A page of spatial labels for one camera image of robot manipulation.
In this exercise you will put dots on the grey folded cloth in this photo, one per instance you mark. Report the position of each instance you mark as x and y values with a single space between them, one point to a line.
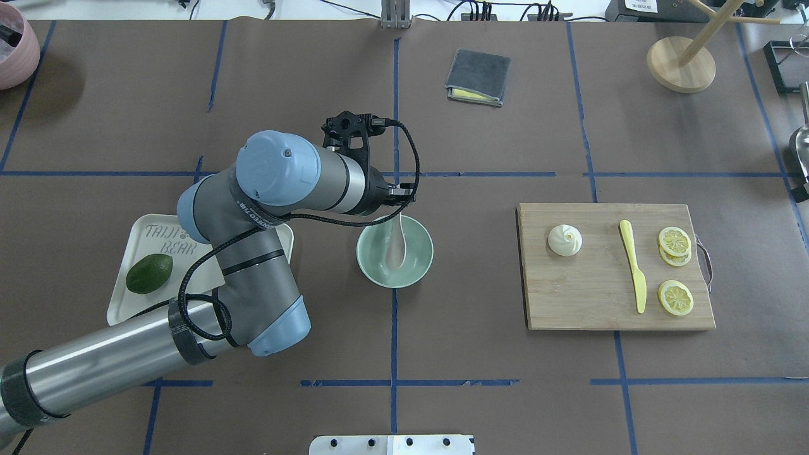
478 78

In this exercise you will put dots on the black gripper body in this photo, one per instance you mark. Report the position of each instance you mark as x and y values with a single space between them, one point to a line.
377 189

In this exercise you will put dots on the middle lemon slice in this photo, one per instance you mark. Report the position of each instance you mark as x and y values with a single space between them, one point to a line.
674 260

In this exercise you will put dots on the white rectangular tray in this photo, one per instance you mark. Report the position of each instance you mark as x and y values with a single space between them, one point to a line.
162 234

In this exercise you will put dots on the green ceramic bowl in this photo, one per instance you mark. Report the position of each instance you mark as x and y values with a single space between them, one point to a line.
371 248

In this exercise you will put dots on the black tray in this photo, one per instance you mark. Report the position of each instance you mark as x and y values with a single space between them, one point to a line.
788 65

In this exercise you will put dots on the upper lemon slice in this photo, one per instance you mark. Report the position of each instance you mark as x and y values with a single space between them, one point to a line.
674 241

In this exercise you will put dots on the wooden cutting board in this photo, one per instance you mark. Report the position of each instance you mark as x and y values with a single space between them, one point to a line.
593 290

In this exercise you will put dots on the lemon slice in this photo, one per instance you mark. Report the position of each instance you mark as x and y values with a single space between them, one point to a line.
674 260
674 241
675 298

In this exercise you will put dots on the wooden mug tree stand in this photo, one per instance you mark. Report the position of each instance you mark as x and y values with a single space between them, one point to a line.
684 65

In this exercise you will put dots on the yellow plastic knife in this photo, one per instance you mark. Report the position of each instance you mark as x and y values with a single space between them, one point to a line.
638 277

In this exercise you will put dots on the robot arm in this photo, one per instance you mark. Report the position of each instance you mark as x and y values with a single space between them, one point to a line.
242 293

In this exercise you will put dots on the green avocado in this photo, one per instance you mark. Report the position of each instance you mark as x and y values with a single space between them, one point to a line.
149 273

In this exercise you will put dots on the pink ribbed bowl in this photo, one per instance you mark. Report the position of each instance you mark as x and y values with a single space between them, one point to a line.
20 47

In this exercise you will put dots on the lower lemon slice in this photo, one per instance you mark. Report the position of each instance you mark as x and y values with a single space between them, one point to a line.
675 298

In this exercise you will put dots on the white ceramic spoon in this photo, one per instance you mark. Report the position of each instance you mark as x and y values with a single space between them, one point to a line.
396 249

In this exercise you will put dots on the white mounting plate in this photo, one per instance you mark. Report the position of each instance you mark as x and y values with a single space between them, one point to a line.
394 444

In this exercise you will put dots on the white steamed bun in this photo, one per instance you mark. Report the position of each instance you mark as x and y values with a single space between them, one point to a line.
565 240

